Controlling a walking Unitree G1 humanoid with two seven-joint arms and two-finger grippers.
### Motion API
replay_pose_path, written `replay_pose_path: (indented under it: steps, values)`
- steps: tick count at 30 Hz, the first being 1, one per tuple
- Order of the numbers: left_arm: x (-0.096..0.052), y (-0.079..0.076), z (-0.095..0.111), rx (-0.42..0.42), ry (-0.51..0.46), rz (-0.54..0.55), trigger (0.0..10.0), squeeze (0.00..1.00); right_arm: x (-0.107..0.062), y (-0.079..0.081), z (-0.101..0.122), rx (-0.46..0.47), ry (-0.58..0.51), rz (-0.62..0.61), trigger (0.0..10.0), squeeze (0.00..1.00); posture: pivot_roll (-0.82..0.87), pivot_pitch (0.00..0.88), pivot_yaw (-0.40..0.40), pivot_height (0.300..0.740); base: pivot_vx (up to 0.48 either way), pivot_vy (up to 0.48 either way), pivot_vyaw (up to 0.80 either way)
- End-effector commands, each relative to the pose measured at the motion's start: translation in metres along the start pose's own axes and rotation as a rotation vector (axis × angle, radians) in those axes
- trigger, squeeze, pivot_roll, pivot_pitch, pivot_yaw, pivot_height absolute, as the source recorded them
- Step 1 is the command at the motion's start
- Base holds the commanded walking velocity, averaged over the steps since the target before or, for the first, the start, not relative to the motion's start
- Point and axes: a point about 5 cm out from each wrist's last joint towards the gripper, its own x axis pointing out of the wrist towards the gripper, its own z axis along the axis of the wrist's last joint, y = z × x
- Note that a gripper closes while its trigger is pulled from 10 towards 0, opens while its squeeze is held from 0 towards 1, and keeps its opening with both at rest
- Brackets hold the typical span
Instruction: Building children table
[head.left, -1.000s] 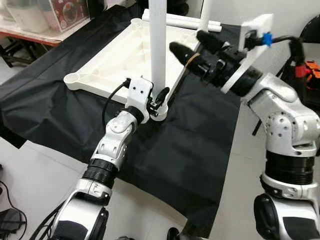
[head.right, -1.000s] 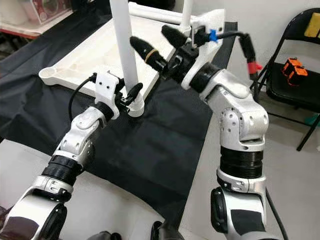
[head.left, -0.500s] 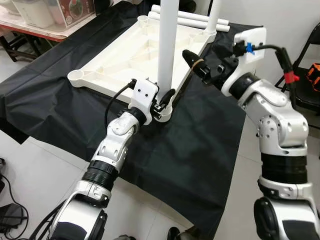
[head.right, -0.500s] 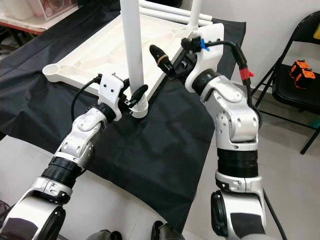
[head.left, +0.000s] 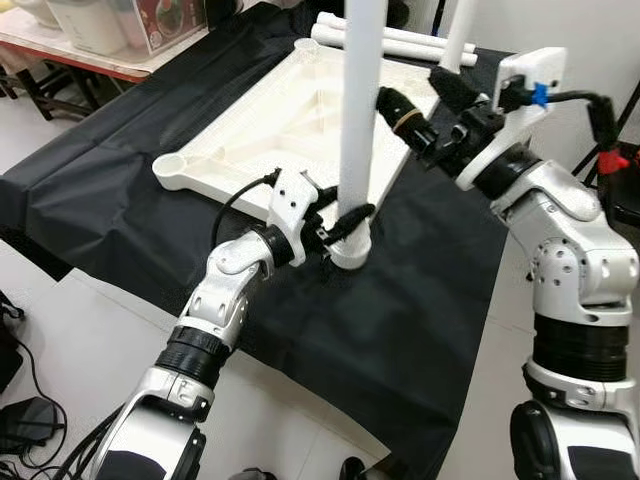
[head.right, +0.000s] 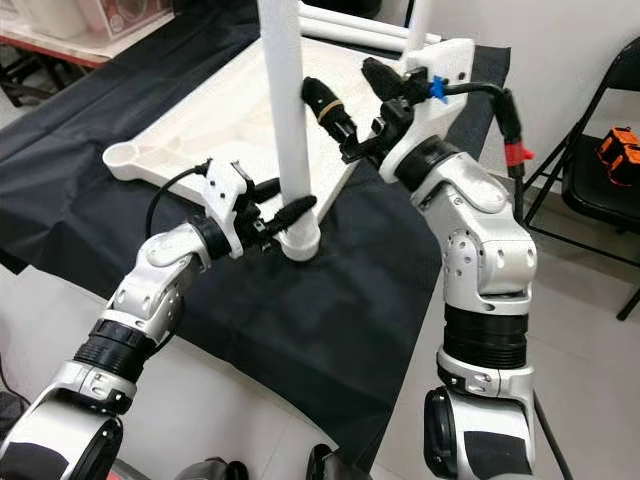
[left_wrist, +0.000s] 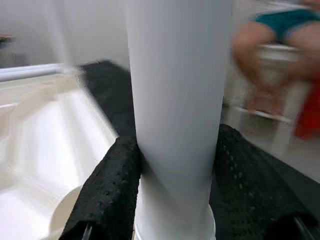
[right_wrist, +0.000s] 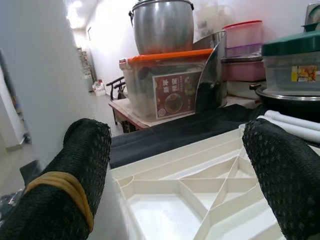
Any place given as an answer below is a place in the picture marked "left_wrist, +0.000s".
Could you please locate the white plastic table top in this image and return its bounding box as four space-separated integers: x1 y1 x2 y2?
0 73 121 240

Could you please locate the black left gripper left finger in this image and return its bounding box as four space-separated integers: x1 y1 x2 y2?
58 136 141 240

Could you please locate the person in teal shorts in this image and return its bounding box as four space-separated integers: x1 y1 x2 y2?
233 0 320 113

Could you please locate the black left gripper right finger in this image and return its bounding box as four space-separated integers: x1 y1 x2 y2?
209 123 320 240

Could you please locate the white stool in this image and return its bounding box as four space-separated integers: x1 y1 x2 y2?
237 43 313 156

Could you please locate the red plastic container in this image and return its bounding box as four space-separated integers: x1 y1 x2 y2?
293 82 320 140

